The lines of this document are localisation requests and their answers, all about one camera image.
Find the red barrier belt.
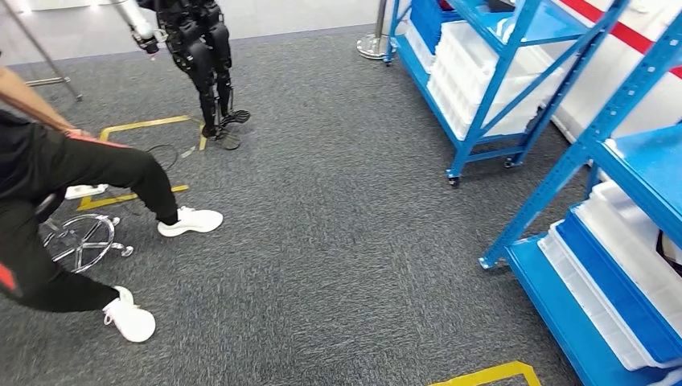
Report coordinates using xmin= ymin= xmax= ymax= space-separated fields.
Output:
xmin=559 ymin=0 xmax=682 ymax=81

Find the yellow floor tape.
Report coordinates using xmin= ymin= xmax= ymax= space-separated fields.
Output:
xmin=425 ymin=361 xmax=544 ymax=386
xmin=76 ymin=114 xmax=209 ymax=211

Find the blue plastic crate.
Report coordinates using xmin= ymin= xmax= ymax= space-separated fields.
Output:
xmin=409 ymin=0 xmax=462 ymax=41
xmin=553 ymin=210 xmax=682 ymax=366

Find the chrome stanchion post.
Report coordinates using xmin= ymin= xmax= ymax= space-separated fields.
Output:
xmin=355 ymin=0 xmax=398 ymax=60

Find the black controller cable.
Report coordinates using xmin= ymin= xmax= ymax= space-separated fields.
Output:
xmin=146 ymin=143 xmax=180 ymax=173

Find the chrome swivel stool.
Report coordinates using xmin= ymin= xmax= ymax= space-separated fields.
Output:
xmin=34 ymin=191 xmax=134 ymax=273

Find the white car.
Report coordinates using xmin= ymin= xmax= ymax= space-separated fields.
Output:
xmin=551 ymin=0 xmax=682 ymax=145

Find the blue metal shelf rack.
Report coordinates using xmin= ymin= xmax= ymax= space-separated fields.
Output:
xmin=478 ymin=15 xmax=682 ymax=386
xmin=383 ymin=0 xmax=632 ymax=187

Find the white power strip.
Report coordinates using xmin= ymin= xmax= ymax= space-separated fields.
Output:
xmin=64 ymin=183 xmax=109 ymax=201

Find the person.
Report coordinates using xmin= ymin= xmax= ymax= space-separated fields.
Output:
xmin=0 ymin=50 xmax=225 ymax=343

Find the metal table leg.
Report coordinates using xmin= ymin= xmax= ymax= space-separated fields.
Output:
xmin=0 ymin=0 xmax=84 ymax=102

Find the black humanoid robot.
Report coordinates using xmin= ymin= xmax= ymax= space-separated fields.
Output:
xmin=114 ymin=0 xmax=252 ymax=151

